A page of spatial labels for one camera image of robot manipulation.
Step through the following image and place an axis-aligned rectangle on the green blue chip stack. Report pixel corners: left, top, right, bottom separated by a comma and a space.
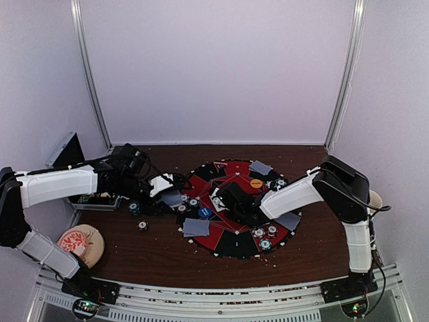
128, 203, 141, 216

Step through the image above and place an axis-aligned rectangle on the brown red chip stack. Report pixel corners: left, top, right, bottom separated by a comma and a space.
137, 221, 148, 231

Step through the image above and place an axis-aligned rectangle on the blue orange poker chip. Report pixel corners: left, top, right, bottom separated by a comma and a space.
251, 228, 265, 238

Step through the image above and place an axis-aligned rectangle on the orange big blind button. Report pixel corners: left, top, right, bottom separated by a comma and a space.
250, 179, 263, 189

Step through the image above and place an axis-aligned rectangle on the brown white poker chip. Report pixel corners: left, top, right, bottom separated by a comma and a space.
266, 225, 278, 238

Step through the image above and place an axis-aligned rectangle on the green blue poker chip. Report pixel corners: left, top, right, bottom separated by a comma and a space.
259, 239, 272, 251

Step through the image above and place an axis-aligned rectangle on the grey cards seat nine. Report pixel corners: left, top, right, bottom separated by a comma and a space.
275, 212, 301, 231

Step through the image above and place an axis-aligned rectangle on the grey cards seat two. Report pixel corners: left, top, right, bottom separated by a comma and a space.
182, 218, 210, 237

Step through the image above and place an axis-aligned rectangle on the grey cards seat six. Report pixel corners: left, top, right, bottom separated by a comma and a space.
249, 160, 273, 176

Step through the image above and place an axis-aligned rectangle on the face-up black clubs card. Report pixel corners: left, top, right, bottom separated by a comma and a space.
209, 187, 227, 212

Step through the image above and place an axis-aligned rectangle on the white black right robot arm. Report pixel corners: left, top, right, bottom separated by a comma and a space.
214, 156, 391, 299

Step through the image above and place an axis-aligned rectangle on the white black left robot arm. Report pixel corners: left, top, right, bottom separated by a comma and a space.
1, 144, 176, 300

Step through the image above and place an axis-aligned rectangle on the blue small blind button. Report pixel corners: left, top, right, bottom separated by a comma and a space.
198, 207, 212, 219

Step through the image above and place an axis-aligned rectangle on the round red black poker mat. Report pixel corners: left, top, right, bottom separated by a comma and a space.
176, 159, 301, 259

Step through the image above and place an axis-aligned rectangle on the beige red patterned bowl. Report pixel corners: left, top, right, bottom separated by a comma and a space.
57, 224, 105, 268

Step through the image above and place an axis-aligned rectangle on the aluminium poker case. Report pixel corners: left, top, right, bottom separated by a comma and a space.
46, 131, 121, 211

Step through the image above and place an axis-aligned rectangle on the beige ceramic mug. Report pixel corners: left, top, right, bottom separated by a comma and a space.
369, 190, 383, 215

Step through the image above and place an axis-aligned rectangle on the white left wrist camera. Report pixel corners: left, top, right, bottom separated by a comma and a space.
149, 174, 174, 197

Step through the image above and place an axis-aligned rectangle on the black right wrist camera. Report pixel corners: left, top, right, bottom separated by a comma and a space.
216, 182, 254, 210

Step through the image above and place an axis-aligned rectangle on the aluminium front rail base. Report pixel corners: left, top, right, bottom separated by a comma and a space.
26, 263, 415, 322

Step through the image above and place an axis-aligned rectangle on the left aluminium frame post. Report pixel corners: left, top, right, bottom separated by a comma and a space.
70, 0, 112, 150

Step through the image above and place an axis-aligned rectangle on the aluminium frame post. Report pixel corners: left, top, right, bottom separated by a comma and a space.
70, 0, 112, 150
324, 0, 366, 154

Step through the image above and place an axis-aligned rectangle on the right aluminium frame post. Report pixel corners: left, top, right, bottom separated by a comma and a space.
324, 0, 366, 154

